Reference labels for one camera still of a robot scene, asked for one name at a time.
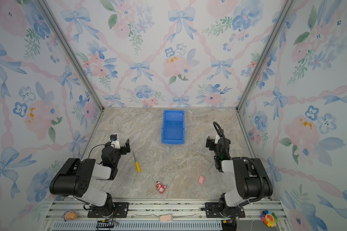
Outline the yellow handled screwdriver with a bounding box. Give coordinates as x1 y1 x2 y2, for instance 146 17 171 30
132 151 141 173

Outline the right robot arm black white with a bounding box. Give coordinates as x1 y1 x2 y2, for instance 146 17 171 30
201 136 273 218

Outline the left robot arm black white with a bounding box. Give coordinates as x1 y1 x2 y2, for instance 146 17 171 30
49 134 131 219

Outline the blue plastic bin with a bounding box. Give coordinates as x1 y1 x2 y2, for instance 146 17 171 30
161 110 185 144

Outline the small pink eraser block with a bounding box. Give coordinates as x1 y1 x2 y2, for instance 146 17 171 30
199 175 205 185

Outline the small red pink toy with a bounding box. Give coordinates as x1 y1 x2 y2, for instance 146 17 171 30
156 182 166 194

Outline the small orange toy figure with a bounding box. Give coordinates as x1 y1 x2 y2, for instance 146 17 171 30
62 211 78 221

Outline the rainbow flower toy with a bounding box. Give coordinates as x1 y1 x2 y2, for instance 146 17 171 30
261 210 278 227

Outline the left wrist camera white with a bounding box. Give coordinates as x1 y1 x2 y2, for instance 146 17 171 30
110 134 120 149

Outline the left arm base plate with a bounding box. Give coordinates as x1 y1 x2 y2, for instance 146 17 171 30
87 202 130 218

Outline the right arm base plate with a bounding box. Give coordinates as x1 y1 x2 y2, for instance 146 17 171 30
200 202 245 219

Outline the aluminium rail frame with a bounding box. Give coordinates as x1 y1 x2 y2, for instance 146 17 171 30
40 198 292 231

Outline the pink oblong object on rail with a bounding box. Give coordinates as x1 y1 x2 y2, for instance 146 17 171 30
159 214 173 222

